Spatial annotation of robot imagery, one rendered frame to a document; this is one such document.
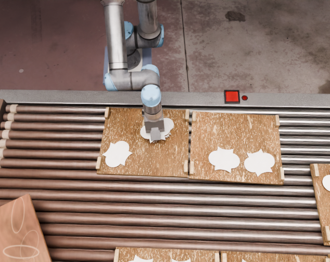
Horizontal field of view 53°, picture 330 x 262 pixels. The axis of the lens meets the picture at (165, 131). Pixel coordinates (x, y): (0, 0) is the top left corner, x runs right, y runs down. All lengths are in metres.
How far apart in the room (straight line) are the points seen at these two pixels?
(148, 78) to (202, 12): 2.22
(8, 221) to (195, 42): 2.33
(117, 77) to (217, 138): 0.55
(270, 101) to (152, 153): 0.65
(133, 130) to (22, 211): 0.59
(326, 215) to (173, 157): 0.68
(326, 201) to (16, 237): 1.25
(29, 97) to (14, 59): 1.57
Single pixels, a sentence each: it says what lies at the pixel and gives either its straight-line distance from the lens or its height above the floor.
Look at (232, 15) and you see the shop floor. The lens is 3.50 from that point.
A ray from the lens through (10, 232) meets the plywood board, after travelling 1.46.
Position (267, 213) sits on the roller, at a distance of 1.51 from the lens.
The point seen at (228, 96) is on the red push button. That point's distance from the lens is 1.72.
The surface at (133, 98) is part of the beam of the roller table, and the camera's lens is 1.73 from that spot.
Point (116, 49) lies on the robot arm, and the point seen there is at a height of 1.34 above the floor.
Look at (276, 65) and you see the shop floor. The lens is 3.15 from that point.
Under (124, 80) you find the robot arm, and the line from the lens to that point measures 1.35.
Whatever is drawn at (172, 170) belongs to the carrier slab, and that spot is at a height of 0.94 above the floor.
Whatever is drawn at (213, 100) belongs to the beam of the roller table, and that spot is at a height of 0.91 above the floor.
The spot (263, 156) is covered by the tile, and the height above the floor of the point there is 0.95.
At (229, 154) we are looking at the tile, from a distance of 1.54.
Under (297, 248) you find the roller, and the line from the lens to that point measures 1.51.
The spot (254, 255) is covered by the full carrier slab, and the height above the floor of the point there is 0.94.
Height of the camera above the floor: 2.33
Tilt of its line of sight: 61 degrees down
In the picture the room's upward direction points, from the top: 4 degrees counter-clockwise
